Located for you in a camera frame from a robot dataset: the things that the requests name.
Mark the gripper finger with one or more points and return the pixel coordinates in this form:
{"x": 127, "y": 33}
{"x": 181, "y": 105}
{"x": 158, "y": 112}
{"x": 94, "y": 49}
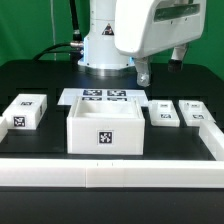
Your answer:
{"x": 143, "y": 69}
{"x": 175, "y": 64}

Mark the white cabinet body box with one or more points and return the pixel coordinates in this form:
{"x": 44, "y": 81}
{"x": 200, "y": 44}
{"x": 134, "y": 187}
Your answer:
{"x": 105, "y": 127}

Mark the white left fence rail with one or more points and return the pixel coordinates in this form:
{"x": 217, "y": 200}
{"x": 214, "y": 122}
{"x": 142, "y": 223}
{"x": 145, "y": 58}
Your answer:
{"x": 3, "y": 128}

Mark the white right fence rail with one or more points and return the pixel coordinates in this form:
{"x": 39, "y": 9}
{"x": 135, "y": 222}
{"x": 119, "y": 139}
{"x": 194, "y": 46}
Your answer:
{"x": 213, "y": 138}

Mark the white cabinet door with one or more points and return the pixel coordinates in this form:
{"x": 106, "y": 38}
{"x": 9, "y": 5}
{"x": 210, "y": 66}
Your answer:
{"x": 194, "y": 112}
{"x": 163, "y": 113}

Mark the white marker base plate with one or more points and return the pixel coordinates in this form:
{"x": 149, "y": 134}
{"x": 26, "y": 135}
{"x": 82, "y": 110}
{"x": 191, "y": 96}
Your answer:
{"x": 69, "y": 94}

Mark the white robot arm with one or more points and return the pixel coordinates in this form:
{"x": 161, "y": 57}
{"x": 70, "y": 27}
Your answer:
{"x": 101, "y": 57}

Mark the white front fence rail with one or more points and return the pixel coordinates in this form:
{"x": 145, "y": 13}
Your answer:
{"x": 111, "y": 173}

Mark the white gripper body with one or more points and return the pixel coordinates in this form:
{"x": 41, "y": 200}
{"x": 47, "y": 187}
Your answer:
{"x": 146, "y": 27}

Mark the white fence rail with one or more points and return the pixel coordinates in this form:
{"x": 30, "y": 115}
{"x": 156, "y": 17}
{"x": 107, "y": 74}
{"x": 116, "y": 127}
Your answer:
{"x": 3, "y": 128}
{"x": 213, "y": 138}
{"x": 111, "y": 173}

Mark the white cabinet top block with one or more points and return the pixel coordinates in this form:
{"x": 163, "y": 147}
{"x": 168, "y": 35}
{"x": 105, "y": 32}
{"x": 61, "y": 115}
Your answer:
{"x": 26, "y": 111}

